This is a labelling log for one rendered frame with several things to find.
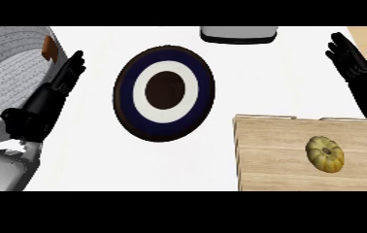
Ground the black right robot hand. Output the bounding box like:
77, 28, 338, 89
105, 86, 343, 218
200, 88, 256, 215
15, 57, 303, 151
325, 31, 367, 119

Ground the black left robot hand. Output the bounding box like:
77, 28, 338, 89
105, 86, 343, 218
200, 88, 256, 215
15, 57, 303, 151
0, 50, 88, 144

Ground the blue white brown plate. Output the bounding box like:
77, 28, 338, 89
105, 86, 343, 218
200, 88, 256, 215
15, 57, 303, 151
113, 45, 217, 143

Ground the yellow squash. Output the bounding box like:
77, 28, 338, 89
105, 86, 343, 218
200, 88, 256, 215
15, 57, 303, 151
304, 135, 346, 174

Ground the wooden tray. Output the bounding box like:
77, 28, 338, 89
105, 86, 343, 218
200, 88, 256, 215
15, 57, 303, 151
234, 114, 367, 192

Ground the pale wooden board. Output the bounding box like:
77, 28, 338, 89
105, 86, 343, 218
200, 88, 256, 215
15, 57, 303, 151
347, 26, 367, 59

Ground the grey appliance with black base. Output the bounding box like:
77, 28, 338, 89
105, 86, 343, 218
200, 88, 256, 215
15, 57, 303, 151
198, 26, 281, 46

